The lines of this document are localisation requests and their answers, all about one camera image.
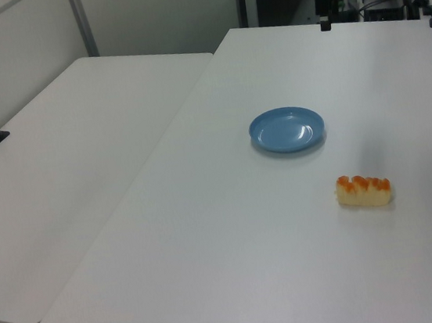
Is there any blue round plate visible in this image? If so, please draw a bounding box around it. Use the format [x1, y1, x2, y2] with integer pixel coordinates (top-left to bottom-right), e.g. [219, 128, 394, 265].
[247, 102, 329, 159]

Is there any bread loaf with orange crust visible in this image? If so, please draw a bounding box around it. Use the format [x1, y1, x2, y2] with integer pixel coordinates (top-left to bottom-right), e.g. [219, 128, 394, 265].
[333, 169, 395, 211]

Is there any black computer box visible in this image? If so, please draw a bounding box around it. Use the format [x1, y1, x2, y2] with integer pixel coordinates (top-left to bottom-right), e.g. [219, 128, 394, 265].
[360, 0, 409, 26]

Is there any grey metal partition post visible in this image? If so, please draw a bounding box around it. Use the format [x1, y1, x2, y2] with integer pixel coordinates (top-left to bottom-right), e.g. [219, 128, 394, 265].
[66, 0, 101, 61]

